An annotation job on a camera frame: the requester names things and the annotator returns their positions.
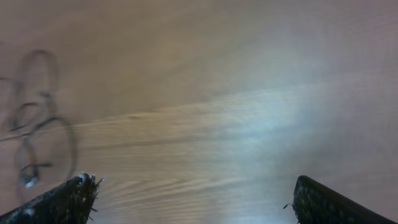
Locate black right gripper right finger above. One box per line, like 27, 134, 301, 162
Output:
286, 175, 395, 224

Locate black usb cable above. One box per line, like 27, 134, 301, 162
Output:
0, 49, 78, 190

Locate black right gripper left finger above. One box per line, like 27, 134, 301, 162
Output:
1, 173, 104, 224

